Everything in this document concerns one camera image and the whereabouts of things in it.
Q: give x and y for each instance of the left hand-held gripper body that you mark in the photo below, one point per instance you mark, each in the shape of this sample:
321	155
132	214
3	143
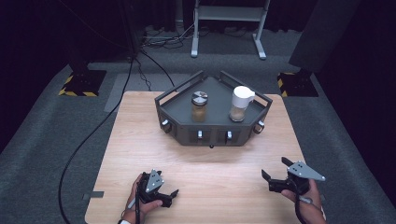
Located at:
151	186

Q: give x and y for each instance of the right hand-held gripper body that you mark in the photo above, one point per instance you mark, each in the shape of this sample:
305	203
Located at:
299	179

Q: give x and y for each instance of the dark grey corner rack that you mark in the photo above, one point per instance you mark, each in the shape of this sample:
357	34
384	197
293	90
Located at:
214	124

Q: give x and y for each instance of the white-lidded glass powder jar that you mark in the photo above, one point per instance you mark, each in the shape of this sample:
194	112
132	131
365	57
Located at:
239	104

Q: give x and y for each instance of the person's left hand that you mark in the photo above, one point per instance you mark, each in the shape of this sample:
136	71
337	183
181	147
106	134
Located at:
144	207

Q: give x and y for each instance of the person's right hand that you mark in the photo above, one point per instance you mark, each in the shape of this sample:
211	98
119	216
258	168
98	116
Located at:
308	207

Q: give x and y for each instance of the white wristband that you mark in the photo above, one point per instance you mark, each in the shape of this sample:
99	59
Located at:
124	221

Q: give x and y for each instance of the grey tape strip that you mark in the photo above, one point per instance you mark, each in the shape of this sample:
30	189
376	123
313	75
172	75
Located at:
93	195

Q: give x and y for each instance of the black yellow-striped stand base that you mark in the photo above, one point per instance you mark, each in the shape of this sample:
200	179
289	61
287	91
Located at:
297	84
82	83

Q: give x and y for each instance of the silver-lidded glass spice jar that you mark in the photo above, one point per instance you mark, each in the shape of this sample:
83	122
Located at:
199	109

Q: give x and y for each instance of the dark grey panel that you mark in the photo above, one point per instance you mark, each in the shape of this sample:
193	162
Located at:
323	34

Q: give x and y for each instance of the grey metal stand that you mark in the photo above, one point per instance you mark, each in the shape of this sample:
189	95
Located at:
229	18

